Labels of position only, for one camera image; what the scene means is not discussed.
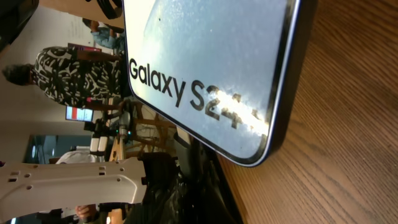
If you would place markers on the Samsung Galaxy smartphone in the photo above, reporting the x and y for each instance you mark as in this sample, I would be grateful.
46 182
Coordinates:
224 71

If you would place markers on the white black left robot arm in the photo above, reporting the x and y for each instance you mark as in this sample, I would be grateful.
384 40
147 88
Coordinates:
31 188

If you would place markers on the background computer monitor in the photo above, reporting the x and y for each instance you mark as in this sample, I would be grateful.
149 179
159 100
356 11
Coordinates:
77 114

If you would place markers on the person in patterned shirt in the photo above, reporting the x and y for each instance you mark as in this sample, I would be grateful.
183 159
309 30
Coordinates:
72 77

